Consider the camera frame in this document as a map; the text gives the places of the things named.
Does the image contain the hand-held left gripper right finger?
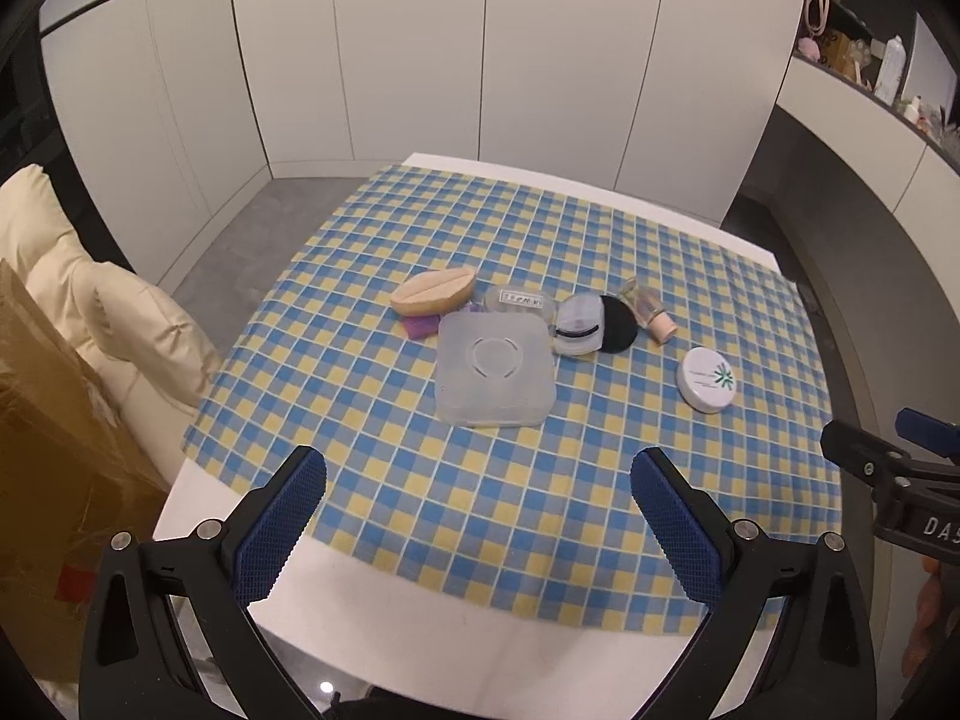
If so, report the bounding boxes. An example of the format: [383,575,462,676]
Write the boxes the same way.
[628,446,878,720]

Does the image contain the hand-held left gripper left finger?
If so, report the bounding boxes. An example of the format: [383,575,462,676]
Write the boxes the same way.
[79,445,353,720]

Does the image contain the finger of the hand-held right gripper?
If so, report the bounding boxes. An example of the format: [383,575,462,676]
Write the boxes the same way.
[820,420,929,502]
[896,407,960,466]

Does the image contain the white round compact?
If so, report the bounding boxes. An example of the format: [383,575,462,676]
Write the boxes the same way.
[676,347,738,415]

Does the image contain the glass bottle with pink cap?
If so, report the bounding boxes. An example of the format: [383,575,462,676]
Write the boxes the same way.
[619,277,678,346]

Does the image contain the clear square plastic box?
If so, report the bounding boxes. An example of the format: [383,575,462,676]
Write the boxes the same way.
[436,313,557,428]

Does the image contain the small purple tube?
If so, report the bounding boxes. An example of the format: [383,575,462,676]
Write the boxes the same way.
[400,304,481,340]

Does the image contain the brown cardboard box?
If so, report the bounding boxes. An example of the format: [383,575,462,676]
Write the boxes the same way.
[0,259,170,616]

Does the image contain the small clear labelled case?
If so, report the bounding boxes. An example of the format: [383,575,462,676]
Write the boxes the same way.
[484,283,560,316]

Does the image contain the beige powder puff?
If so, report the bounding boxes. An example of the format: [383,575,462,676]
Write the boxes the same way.
[388,266,478,317]

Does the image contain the person's right hand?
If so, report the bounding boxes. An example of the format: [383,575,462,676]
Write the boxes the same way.
[900,559,960,680]

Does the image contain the white table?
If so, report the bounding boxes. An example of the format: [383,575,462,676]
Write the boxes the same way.
[152,152,845,691]

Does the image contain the cream padded armchair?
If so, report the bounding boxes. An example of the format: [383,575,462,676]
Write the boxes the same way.
[0,163,226,481]

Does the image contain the white curved counter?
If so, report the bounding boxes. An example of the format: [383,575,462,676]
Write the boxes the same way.
[772,52,960,436]

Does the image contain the blue yellow checkered tablecloth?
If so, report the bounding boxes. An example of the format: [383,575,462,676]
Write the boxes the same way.
[182,163,845,638]

